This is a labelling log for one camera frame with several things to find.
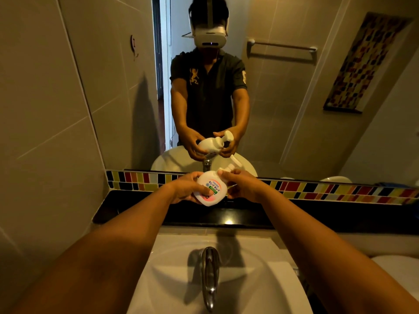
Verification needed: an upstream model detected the large wall mirror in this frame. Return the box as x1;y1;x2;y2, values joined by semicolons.
56;0;419;193

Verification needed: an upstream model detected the chrome faucet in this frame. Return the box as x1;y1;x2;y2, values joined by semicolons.
200;246;221;313

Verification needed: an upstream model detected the person's right hand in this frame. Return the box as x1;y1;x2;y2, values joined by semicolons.
217;169;272;204

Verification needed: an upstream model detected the person's left hand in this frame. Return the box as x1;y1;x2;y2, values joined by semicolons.
167;171;212;205

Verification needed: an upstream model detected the person's left forearm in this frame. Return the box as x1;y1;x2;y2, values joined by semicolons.
8;184;175;314

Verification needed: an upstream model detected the black stone ledge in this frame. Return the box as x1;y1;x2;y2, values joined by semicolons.
92;189;419;235

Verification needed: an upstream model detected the person's right forearm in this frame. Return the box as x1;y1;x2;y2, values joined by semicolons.
261;188;419;314

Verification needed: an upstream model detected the white ceramic washbasin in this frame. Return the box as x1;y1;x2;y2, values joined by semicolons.
127;233;314;314

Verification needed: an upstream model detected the white pump soap bottle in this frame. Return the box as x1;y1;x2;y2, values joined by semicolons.
193;155;245;207

